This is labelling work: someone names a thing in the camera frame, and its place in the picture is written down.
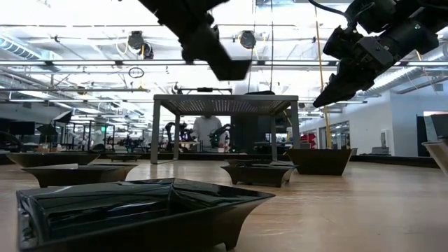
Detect black aluminium table frame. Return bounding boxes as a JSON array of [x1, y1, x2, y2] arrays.
[[351, 155, 440, 168]]

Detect black flared square plate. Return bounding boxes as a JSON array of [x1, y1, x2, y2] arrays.
[[16, 178, 276, 252]]

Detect black shallow square plate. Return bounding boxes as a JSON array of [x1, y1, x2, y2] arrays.
[[20, 163, 138, 189]]

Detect long ceiling light strip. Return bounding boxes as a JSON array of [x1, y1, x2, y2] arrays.
[[0, 59, 448, 67]]

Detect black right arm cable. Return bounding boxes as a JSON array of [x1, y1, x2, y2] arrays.
[[307, 0, 354, 24]]

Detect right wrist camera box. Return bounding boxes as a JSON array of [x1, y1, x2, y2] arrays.
[[358, 36, 396, 69]]

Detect red storage bins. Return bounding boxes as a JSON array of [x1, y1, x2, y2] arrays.
[[300, 132, 318, 150]]

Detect black mini square plate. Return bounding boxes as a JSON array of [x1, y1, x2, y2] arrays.
[[106, 153, 143, 163], [5, 151, 102, 169]]

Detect black monitor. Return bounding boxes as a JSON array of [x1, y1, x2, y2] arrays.
[[8, 120, 36, 137]]

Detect black stepped square plate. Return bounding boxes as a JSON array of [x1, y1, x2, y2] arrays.
[[220, 163, 299, 188]]

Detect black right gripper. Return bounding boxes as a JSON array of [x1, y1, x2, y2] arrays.
[[313, 27, 376, 108]]

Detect silver ventilation duct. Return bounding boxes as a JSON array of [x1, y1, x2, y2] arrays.
[[349, 52, 448, 101]]

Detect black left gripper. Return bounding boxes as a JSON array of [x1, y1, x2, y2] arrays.
[[181, 15, 232, 76]]

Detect grey perforated metal riser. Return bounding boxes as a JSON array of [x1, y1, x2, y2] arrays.
[[150, 93, 302, 165]]

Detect black ceiling cable reel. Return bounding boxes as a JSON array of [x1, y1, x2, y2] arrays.
[[127, 30, 155, 60], [239, 30, 258, 50]]

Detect yellow hanging cable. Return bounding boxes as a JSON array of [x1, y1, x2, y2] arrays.
[[314, 6, 333, 150]]

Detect black hanging cable loop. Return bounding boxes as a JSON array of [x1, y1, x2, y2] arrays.
[[127, 66, 146, 80]]

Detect person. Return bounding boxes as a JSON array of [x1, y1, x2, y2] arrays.
[[191, 115, 225, 153]]

